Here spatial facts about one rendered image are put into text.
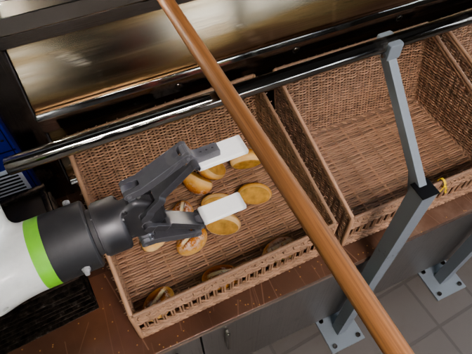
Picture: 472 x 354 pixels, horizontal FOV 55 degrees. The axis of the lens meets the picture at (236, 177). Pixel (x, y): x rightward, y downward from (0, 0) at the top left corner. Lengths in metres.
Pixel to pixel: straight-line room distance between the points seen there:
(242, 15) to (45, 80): 0.50
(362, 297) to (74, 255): 0.35
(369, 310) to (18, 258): 0.41
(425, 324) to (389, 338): 1.38
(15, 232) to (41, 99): 0.60
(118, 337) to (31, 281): 0.65
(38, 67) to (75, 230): 0.61
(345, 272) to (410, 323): 1.35
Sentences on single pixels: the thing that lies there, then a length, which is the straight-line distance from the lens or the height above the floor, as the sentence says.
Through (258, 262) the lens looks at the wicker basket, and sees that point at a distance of 1.09.
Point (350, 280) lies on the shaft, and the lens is 0.57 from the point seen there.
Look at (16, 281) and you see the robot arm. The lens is 0.59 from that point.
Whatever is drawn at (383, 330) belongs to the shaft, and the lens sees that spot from 0.56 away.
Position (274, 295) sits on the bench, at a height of 0.58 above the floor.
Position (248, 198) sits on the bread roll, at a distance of 1.30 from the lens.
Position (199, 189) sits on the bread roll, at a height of 0.63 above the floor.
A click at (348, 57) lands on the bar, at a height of 1.17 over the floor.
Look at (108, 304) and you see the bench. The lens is 1.25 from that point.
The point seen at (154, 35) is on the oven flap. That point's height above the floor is 1.04.
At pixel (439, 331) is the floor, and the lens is 1.95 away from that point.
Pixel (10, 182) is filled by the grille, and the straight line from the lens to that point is 1.32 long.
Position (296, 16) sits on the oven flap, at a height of 0.99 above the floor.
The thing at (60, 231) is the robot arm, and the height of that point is 1.24.
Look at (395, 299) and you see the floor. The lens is 1.94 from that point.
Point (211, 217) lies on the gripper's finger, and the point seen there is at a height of 1.13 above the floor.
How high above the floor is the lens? 1.72
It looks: 55 degrees down
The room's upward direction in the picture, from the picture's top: straight up
